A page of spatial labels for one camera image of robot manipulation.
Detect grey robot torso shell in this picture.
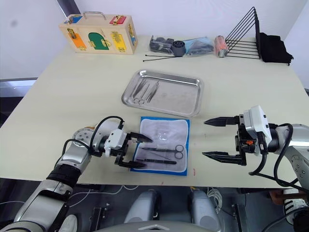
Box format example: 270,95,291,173
94,220,218,232

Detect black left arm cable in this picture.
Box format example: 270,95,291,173
63,116,125,157

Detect wooden lock latch box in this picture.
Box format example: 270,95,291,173
58,11,139,56

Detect clear bag of black parts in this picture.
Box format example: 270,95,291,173
149,35,176,54

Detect black wire rack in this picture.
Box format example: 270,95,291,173
225,6,263,60

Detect thin white cable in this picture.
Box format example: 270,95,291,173
69,185,140,208

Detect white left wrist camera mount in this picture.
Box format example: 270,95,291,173
104,129,127,157

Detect thin metal probe needle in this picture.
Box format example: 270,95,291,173
151,151,171,160

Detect stainless steel tray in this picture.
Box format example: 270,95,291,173
121,69,205,118

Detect white rounded shape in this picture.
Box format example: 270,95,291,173
58,214,78,232

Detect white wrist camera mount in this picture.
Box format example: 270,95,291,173
104,129,127,157
242,105,270,157

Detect white black striped sneaker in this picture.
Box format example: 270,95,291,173
283,189,309,218

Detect metal scalpel handle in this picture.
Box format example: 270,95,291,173
136,158,177,165

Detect black cloth bag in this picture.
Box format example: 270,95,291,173
259,32,294,66

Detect white cable bundle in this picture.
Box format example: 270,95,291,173
207,187,223,214

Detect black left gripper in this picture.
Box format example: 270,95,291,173
114,132,154,169

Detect blue surgical instrument pack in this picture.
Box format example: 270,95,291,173
130,116,191,176

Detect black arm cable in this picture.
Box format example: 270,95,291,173
63,116,125,157
248,123,302,188

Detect blue plastic bag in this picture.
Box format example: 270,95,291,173
183,36,215,58

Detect grey plastic cylinder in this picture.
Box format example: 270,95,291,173
171,40,186,58

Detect black-handled surgical scissors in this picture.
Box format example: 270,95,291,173
141,144,184,160

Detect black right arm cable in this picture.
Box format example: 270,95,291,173
248,123,302,188

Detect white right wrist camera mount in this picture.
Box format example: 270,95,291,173
242,105,270,157

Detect black cable tie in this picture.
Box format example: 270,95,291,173
142,56,180,62

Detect silver surgical scissors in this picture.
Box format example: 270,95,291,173
134,81,153,105

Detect dark side shelf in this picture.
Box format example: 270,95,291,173
0,77,38,127

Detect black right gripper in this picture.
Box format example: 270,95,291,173
202,115,258,167

